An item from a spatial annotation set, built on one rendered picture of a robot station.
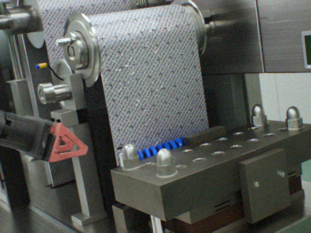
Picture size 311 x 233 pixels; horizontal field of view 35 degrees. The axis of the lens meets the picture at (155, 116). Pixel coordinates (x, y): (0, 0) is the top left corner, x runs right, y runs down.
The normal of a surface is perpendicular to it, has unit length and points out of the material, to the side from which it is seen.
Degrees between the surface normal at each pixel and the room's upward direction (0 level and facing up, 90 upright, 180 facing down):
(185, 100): 90
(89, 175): 90
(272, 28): 90
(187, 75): 90
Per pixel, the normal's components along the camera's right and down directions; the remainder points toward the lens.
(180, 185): 0.56, 0.07
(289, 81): -0.81, 0.23
